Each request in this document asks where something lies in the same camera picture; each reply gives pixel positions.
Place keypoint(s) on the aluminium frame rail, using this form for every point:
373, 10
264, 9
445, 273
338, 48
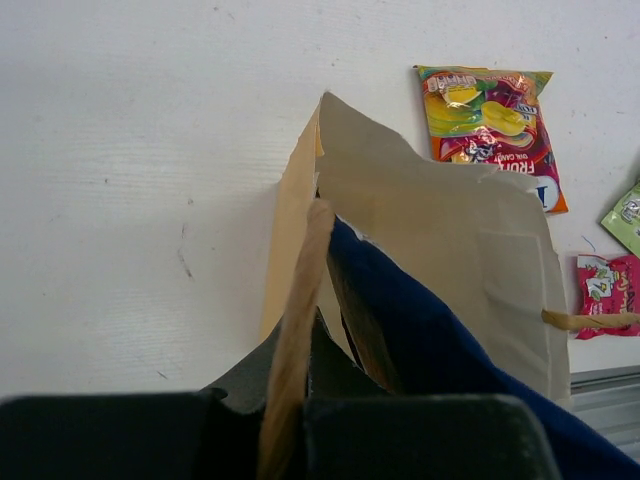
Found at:
608, 401

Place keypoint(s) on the pink snack packet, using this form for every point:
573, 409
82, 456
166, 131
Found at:
608, 286

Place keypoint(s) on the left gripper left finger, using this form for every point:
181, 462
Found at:
211, 433

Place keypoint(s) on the green snack packet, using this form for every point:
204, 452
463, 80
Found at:
622, 221

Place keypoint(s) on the orange fruit candy packet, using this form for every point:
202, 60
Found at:
492, 116

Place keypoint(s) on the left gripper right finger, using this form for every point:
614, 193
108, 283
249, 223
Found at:
352, 428

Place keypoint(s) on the brown paper bag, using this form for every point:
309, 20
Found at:
475, 236

